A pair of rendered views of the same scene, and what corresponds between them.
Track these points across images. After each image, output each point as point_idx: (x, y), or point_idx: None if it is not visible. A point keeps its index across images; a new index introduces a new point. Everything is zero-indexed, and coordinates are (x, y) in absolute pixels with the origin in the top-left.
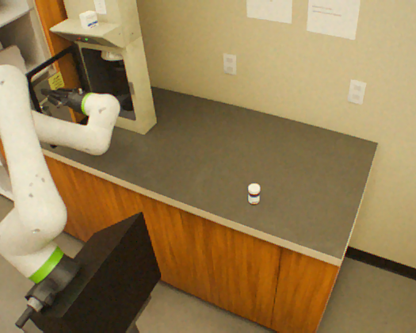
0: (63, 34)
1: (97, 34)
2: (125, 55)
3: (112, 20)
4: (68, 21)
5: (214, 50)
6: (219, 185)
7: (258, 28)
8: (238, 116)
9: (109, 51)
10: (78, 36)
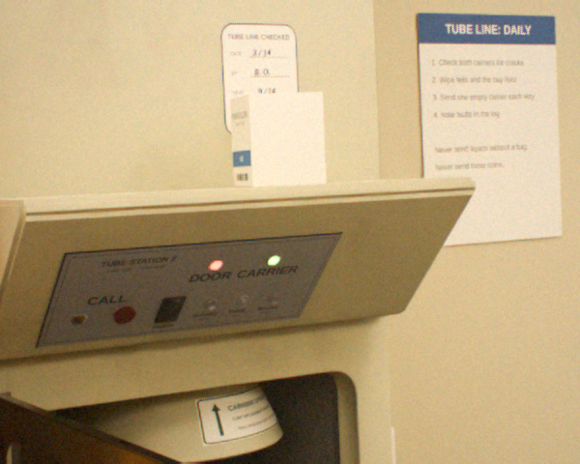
0: (110, 247)
1: (438, 180)
2: (375, 369)
3: (331, 164)
4: (36, 197)
5: None
6: None
7: (465, 286)
8: None
9: (274, 374)
10: (235, 246)
